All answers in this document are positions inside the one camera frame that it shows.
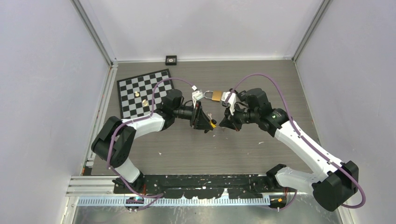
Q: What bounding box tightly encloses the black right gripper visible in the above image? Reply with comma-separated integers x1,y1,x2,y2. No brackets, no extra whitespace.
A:
219,101,259,132

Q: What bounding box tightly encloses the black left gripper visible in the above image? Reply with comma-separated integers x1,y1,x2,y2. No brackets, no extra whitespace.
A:
173,101,213,130

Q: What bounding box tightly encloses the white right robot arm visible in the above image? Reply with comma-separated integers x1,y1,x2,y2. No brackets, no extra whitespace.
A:
219,88,359,211

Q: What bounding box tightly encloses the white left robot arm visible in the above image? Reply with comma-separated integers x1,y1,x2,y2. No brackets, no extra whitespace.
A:
91,89,215,193

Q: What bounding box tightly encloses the brass padlock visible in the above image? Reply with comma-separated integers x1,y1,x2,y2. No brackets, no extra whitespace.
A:
204,91,223,102

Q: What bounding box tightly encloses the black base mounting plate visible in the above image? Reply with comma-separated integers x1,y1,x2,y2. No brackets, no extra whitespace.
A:
112,174,295,199

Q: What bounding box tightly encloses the small black square box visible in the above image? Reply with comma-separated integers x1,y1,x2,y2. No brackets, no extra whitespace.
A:
165,55,177,66

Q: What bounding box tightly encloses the black white chessboard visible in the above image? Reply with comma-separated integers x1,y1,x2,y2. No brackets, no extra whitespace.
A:
117,69,174,119

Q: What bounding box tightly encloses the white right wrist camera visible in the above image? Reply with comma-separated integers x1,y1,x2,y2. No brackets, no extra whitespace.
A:
220,91,237,116

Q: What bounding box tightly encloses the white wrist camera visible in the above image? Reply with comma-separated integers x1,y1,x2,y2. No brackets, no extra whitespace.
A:
220,91,237,116
191,85,204,106

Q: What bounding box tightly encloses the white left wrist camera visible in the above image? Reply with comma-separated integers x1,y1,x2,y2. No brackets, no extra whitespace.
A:
191,85,204,106

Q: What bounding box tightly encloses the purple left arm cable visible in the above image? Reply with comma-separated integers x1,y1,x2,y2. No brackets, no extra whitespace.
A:
106,77,198,211

